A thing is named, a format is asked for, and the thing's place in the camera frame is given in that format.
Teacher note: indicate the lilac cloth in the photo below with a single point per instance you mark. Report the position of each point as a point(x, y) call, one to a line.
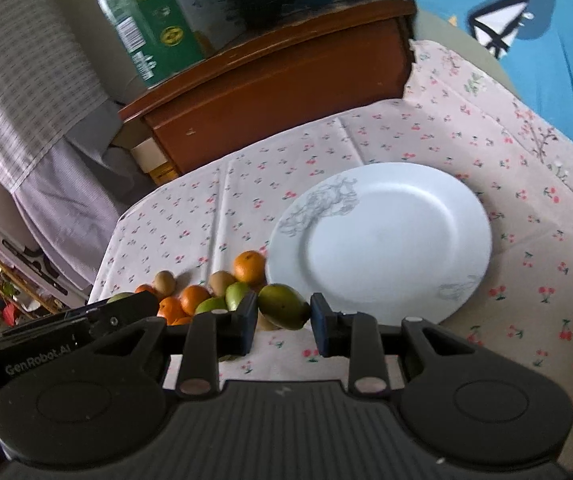
point(76, 200)

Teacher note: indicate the blue printed blanket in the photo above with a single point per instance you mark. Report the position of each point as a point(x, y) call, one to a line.
point(566, 75)

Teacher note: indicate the checked cloth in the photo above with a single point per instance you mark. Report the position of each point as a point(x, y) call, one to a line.
point(16, 60)

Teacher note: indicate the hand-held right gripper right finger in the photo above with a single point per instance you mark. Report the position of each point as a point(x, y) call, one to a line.
point(319, 330)

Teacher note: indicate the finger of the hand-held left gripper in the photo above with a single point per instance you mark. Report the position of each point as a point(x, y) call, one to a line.
point(126, 310)

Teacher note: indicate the grey green bedsheet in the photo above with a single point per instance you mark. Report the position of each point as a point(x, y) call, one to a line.
point(441, 30)

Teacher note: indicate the wooden shelf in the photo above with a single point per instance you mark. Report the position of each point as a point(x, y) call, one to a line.
point(16, 287)

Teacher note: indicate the grey cloth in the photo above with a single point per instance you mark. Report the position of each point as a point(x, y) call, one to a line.
point(94, 127)

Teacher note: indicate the green cardboard box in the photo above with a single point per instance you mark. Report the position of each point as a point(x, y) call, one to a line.
point(166, 25)

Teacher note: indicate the cherry print tablecloth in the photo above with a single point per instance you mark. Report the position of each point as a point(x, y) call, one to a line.
point(216, 200)

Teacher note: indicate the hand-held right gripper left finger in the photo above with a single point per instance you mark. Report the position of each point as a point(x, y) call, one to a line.
point(249, 327)

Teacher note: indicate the white folding chair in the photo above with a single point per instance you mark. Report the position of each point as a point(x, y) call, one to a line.
point(1, 220)

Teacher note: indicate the white plate with grey print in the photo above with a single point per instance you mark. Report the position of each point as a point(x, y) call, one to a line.
point(391, 250)

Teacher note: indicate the yellow box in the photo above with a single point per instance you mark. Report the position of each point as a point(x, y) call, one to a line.
point(161, 174)

